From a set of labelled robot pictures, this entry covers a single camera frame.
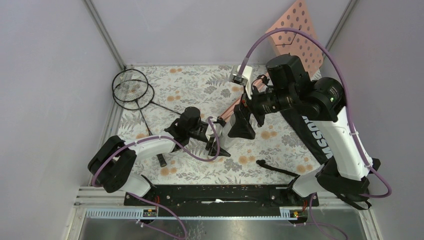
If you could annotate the black badminton racket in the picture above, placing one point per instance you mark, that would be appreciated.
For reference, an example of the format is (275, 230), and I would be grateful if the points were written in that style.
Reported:
(128, 74)
(136, 95)

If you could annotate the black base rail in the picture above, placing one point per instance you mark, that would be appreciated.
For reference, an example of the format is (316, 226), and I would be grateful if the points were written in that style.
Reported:
(252, 200)

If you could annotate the pink music stand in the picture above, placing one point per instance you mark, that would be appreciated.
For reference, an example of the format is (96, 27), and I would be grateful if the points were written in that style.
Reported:
(297, 17)

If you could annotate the floral tablecloth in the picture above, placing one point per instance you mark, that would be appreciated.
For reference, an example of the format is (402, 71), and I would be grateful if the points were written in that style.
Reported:
(207, 88)

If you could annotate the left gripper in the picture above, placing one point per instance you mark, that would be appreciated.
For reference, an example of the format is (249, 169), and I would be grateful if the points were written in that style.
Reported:
(213, 149)

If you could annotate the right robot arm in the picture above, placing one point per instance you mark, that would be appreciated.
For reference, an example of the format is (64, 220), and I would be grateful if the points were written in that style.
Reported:
(322, 106)

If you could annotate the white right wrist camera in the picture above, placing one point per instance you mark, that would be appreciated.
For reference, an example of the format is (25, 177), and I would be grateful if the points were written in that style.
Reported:
(244, 79)

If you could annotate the black racket bag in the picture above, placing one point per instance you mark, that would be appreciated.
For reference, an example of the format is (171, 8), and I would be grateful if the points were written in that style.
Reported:
(309, 134)

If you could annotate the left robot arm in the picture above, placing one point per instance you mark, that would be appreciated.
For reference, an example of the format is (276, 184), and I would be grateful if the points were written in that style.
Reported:
(112, 165)

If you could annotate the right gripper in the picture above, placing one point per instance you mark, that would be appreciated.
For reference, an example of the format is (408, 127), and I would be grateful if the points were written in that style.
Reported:
(242, 128)

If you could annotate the white shuttlecock tube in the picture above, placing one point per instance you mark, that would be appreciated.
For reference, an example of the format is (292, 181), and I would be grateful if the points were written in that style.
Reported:
(229, 132)

